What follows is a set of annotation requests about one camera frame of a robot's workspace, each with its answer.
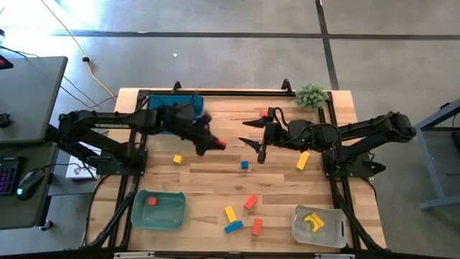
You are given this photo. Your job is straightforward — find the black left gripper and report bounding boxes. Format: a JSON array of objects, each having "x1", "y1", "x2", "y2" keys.
[{"x1": 157, "y1": 103, "x2": 227, "y2": 158}]

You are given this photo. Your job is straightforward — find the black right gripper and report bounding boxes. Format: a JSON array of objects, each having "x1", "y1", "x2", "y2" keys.
[{"x1": 238, "y1": 117, "x2": 291, "y2": 164}]

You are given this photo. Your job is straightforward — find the long blue rectangular block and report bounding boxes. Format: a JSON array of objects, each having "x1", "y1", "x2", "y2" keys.
[{"x1": 224, "y1": 219, "x2": 244, "y2": 235}]

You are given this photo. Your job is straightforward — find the blue plastic bin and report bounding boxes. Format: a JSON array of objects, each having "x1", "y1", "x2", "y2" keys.
[{"x1": 147, "y1": 94, "x2": 206, "y2": 136}]

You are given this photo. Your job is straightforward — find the artificial green potted plant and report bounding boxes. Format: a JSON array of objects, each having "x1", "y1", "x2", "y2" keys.
[{"x1": 294, "y1": 82, "x2": 330, "y2": 113}]

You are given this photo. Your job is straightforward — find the green plastic bin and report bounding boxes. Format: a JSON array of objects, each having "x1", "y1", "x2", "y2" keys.
[{"x1": 130, "y1": 189, "x2": 188, "y2": 231}]

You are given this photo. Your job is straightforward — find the white plastic bin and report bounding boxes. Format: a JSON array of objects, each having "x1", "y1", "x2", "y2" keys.
[{"x1": 290, "y1": 204, "x2": 348, "y2": 249}]

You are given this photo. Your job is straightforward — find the white paper box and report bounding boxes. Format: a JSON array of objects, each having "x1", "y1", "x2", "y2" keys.
[{"x1": 65, "y1": 141, "x2": 104, "y2": 181}]

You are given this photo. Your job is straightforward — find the grey desk top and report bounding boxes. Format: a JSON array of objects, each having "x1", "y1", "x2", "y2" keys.
[{"x1": 0, "y1": 55, "x2": 69, "y2": 145}]

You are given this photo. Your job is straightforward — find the black computer mouse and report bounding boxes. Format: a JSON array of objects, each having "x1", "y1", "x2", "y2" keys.
[{"x1": 15, "y1": 168, "x2": 46, "y2": 201}]

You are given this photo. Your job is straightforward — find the dark grey desk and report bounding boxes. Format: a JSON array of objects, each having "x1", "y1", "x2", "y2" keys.
[{"x1": 0, "y1": 141, "x2": 60, "y2": 231}]

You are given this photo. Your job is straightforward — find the backlit black keyboard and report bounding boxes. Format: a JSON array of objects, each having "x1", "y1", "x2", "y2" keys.
[{"x1": 0, "y1": 156, "x2": 22, "y2": 197}]

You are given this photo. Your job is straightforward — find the red-lit black device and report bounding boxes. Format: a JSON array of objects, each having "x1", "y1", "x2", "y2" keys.
[{"x1": 0, "y1": 53, "x2": 14, "y2": 71}]

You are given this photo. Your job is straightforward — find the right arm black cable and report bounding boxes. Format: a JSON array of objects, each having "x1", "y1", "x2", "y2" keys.
[{"x1": 272, "y1": 106, "x2": 288, "y2": 125}]

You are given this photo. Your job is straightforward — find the black aluminium table frame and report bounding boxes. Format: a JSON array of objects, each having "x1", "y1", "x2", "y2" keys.
[{"x1": 79, "y1": 78, "x2": 387, "y2": 253}]

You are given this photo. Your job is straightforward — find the black floor cable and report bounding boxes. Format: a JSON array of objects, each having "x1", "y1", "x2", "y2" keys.
[{"x1": 0, "y1": 45, "x2": 116, "y2": 118}]

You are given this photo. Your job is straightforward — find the white bracket plate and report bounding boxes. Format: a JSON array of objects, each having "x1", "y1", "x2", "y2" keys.
[
  {"x1": 113, "y1": 251, "x2": 156, "y2": 259},
  {"x1": 313, "y1": 253, "x2": 356, "y2": 259}
]

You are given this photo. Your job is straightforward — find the yellow floor cable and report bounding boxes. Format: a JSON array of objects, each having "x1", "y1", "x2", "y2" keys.
[{"x1": 39, "y1": 0, "x2": 118, "y2": 101}]

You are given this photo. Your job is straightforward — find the blue-grey table frame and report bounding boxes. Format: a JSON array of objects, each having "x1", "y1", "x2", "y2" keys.
[{"x1": 396, "y1": 98, "x2": 460, "y2": 212}]

